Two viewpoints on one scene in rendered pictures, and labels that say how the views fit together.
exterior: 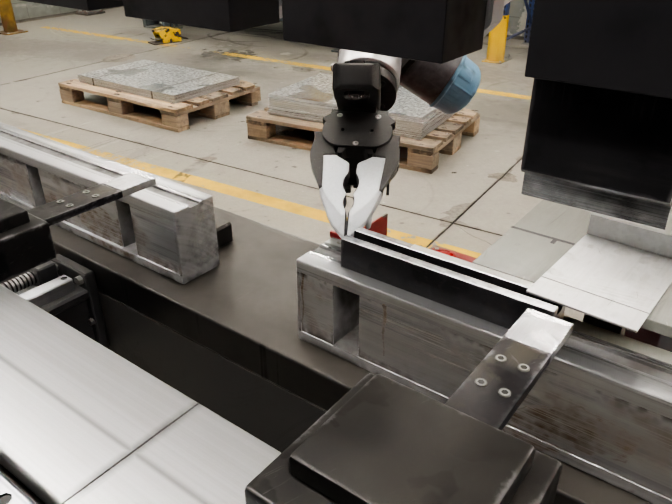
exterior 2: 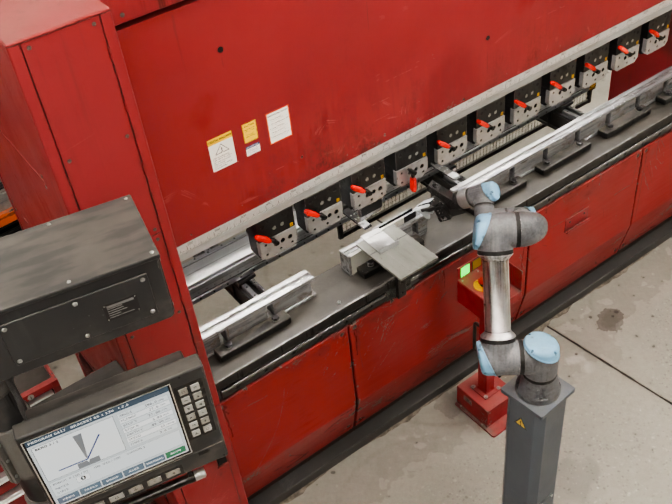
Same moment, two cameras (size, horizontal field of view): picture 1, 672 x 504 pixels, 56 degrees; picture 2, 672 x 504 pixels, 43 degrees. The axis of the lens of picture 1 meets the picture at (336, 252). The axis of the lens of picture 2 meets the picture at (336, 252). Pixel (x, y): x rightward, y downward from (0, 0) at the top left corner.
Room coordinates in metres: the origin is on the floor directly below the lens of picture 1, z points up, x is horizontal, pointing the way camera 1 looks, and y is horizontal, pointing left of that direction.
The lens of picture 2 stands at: (1.19, -2.60, 3.11)
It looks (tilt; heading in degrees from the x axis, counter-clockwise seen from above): 41 degrees down; 111
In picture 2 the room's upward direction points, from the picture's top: 7 degrees counter-clockwise
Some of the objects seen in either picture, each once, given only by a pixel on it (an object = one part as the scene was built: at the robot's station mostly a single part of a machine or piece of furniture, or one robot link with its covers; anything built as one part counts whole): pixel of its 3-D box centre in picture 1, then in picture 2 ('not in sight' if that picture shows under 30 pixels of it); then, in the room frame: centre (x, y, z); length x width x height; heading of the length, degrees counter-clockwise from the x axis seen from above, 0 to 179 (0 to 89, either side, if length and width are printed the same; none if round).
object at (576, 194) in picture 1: (602, 146); (369, 205); (0.41, -0.18, 1.13); 0.10 x 0.02 x 0.10; 53
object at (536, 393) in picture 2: not in sight; (538, 378); (1.10, -0.63, 0.82); 0.15 x 0.15 x 0.10
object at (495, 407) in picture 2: not in sight; (490, 400); (0.88, -0.14, 0.06); 0.25 x 0.20 x 0.12; 143
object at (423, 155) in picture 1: (364, 124); not in sight; (3.81, -0.18, 0.07); 1.20 x 0.81 x 0.14; 61
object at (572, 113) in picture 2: not in sight; (542, 105); (0.91, 1.13, 0.81); 0.64 x 0.08 x 0.14; 143
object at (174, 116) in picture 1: (159, 93); not in sight; (4.53, 1.26, 0.07); 1.20 x 0.80 x 0.14; 55
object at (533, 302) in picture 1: (444, 279); (393, 222); (0.47, -0.09, 0.99); 0.20 x 0.03 x 0.03; 53
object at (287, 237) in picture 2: not in sight; (270, 228); (0.16, -0.52, 1.26); 0.15 x 0.09 x 0.17; 53
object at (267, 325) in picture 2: not in sight; (253, 335); (0.10, -0.69, 0.89); 0.30 x 0.05 x 0.03; 53
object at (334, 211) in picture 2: not in sight; (317, 203); (0.28, -0.36, 1.26); 0.15 x 0.09 x 0.17; 53
